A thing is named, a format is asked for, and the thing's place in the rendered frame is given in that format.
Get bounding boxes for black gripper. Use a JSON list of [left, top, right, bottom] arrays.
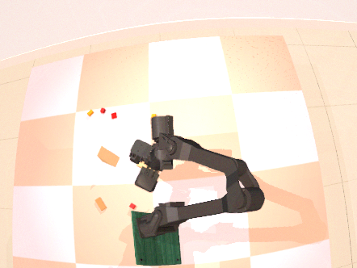
[[134, 153, 163, 192]]

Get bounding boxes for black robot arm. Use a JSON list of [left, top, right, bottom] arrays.
[[129, 115, 265, 238]]

